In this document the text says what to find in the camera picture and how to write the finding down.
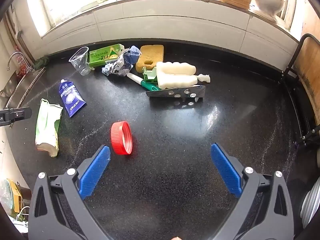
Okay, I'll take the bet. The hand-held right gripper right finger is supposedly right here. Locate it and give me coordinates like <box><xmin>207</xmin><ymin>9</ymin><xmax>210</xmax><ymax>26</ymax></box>
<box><xmin>205</xmin><ymin>143</ymin><xmax>294</xmax><ymax>240</ymax></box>

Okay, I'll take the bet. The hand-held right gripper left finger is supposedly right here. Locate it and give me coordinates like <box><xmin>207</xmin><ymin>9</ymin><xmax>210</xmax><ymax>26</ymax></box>
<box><xmin>28</xmin><ymin>144</ymin><xmax>118</xmax><ymax>240</ymax></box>

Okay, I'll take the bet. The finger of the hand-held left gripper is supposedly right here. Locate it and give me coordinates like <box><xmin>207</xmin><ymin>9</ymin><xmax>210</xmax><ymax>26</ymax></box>
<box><xmin>0</xmin><ymin>107</ymin><xmax>32</xmax><ymax>128</ymax></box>

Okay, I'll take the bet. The green white wipes packet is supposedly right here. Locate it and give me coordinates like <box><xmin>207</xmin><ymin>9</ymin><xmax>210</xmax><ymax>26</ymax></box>
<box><xmin>35</xmin><ymin>98</ymin><xmax>64</xmax><ymax>158</ymax></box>

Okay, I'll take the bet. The red plastic bottle cap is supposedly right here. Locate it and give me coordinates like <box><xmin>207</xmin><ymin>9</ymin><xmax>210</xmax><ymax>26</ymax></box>
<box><xmin>111</xmin><ymin>121</ymin><xmax>133</xmax><ymax>155</ymax></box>

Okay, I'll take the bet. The clear plastic cup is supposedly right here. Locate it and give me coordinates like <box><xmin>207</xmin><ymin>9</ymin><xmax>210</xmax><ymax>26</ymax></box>
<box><xmin>69</xmin><ymin>47</ymin><xmax>91</xmax><ymax>76</ymax></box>

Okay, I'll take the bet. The teal white handled tool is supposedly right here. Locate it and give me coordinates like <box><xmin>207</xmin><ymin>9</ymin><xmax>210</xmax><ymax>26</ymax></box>
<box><xmin>127</xmin><ymin>72</ymin><xmax>160</xmax><ymax>92</ymax></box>

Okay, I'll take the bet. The blue white wrapper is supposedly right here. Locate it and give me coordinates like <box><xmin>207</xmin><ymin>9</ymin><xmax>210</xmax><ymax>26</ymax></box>
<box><xmin>101</xmin><ymin>45</ymin><xmax>142</xmax><ymax>77</ymax></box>

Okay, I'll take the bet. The yellow sponge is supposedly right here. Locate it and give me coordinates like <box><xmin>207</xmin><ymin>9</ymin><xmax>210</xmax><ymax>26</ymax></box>
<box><xmin>135</xmin><ymin>44</ymin><xmax>165</xmax><ymax>71</ymax></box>

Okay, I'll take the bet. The steel sink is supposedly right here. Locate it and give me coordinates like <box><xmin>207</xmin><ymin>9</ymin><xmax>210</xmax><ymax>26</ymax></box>
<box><xmin>0</xmin><ymin>67</ymin><xmax>47</xmax><ymax>108</ymax></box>

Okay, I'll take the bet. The red label bottle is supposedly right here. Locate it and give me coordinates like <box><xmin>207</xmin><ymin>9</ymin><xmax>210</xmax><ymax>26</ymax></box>
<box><xmin>15</xmin><ymin>46</ymin><xmax>29</xmax><ymax>75</ymax></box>

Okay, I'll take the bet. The blue toothpaste tube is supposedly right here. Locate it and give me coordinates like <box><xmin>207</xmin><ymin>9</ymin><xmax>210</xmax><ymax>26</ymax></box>
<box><xmin>59</xmin><ymin>79</ymin><xmax>86</xmax><ymax>118</ymax></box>

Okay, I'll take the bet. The green cloth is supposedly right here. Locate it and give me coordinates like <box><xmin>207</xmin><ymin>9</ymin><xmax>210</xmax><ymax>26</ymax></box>
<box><xmin>34</xmin><ymin>56</ymin><xmax>50</xmax><ymax>71</ymax></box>

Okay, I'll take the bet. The chrome faucet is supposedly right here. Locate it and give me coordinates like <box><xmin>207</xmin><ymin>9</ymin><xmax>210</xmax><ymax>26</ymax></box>
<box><xmin>7</xmin><ymin>52</ymin><xmax>33</xmax><ymax>73</ymax></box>

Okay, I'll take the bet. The yellow cardboard box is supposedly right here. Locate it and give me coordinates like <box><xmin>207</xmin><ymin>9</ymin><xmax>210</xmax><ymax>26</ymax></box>
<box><xmin>6</xmin><ymin>179</ymin><xmax>25</xmax><ymax>213</ymax></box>

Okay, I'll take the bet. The silver pill blister pack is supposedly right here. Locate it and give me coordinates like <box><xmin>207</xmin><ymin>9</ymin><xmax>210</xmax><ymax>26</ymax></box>
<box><xmin>146</xmin><ymin>85</ymin><xmax>206</xmax><ymax>103</ymax></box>

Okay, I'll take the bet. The green carton box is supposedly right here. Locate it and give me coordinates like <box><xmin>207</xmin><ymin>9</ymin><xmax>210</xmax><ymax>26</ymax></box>
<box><xmin>86</xmin><ymin>43</ymin><xmax>125</xmax><ymax>71</ymax></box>

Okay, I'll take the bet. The large white foam block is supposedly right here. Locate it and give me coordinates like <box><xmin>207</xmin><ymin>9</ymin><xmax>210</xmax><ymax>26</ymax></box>
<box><xmin>156</xmin><ymin>62</ymin><xmax>198</xmax><ymax>90</ymax></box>

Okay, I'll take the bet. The light green plastic box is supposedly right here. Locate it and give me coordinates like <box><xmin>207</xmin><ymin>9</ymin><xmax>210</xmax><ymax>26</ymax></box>
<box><xmin>142</xmin><ymin>66</ymin><xmax>158</xmax><ymax>83</ymax></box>

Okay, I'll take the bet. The wooden chair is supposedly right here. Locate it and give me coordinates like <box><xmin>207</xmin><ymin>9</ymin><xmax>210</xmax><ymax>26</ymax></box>
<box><xmin>281</xmin><ymin>33</ymin><xmax>320</xmax><ymax>145</ymax></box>

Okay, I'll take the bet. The wooden cutting board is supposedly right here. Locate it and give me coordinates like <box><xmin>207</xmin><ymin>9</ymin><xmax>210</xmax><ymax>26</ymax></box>
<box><xmin>292</xmin><ymin>34</ymin><xmax>320</xmax><ymax>125</ymax></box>

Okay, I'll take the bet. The white ceramic jug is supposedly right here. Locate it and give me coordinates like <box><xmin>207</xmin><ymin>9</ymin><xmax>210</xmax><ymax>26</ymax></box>
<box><xmin>251</xmin><ymin>0</ymin><xmax>288</xmax><ymax>23</ymax></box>

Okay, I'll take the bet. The white cable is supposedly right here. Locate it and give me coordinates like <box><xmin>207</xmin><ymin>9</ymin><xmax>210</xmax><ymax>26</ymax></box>
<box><xmin>15</xmin><ymin>206</ymin><xmax>30</xmax><ymax>222</ymax></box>

